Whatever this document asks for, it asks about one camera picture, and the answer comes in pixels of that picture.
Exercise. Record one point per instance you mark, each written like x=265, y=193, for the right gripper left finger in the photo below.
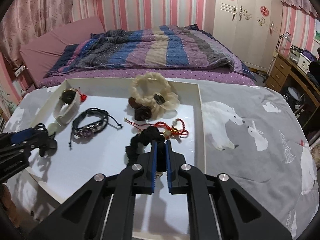
x=104, y=207

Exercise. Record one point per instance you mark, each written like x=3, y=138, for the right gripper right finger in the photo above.
x=218, y=207

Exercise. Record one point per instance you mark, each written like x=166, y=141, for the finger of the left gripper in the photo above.
x=22, y=134
x=46, y=144

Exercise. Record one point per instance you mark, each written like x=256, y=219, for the beige band wristwatch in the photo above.
x=67, y=106

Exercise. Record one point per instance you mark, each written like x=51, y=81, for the black scrunchie with buckle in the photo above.
x=143, y=139

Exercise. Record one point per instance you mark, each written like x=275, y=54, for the red cord bead charm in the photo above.
x=177, y=129

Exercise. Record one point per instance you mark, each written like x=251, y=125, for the cream fabric scrunchie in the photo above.
x=154, y=91

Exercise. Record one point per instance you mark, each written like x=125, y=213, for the red cord gourd pendant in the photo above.
x=83, y=96

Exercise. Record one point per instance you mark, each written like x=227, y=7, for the brown amber teardrop pendant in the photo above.
x=142, y=113

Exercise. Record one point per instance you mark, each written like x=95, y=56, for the person's left hand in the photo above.
x=9, y=206

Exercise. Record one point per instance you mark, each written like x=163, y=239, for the white shallow tray box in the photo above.
x=157, y=216

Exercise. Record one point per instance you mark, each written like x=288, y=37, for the grey polar bear blanket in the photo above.
x=250, y=133

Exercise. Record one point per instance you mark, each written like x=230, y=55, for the pink patterned curtain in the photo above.
x=26, y=20

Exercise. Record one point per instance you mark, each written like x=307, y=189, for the wooden desk with drawers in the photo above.
x=286, y=78

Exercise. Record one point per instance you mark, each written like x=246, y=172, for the striped purple blue quilt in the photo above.
x=174, y=52

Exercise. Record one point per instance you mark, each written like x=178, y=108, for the silver desk lamp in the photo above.
x=287, y=36

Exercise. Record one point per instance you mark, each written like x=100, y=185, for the white decorated wardrobe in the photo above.
x=250, y=29

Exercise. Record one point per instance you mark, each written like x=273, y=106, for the wall power strip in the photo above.
x=19, y=70

